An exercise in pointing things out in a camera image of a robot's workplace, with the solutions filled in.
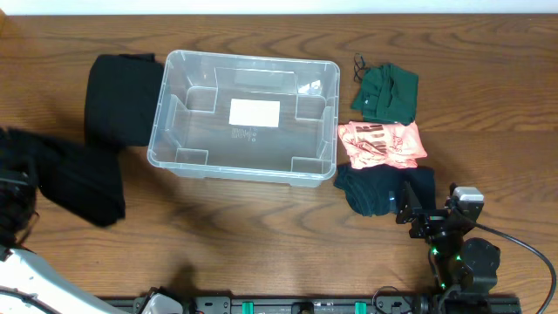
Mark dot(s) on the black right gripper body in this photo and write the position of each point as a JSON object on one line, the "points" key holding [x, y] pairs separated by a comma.
{"points": [[430, 228]]}

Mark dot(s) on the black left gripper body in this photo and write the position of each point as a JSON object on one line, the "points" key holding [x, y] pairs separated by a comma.
{"points": [[11, 180]]}

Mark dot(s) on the black trousers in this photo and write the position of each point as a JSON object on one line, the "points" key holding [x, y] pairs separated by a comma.
{"points": [[84, 180]]}

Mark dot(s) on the green garment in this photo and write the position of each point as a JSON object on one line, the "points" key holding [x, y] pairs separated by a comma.
{"points": [[388, 94]]}

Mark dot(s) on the black garment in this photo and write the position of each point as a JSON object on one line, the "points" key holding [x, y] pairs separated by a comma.
{"points": [[121, 99]]}

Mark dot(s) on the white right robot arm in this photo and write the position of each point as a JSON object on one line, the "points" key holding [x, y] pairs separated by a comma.
{"points": [[459, 266]]}

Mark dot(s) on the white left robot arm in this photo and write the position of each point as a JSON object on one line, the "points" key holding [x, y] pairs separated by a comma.
{"points": [[28, 283]]}

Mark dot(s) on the dark teal folded garment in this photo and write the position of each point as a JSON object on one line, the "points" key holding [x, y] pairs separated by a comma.
{"points": [[378, 190]]}

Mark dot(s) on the pink printed folded shirt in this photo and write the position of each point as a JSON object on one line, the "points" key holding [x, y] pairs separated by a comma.
{"points": [[372, 144]]}

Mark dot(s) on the white label in bin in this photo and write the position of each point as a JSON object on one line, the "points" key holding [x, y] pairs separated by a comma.
{"points": [[259, 113]]}

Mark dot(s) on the clear plastic storage bin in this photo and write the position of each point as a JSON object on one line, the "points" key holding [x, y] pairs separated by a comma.
{"points": [[191, 136]]}

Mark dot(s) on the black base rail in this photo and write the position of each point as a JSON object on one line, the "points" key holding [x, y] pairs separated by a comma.
{"points": [[385, 302]]}

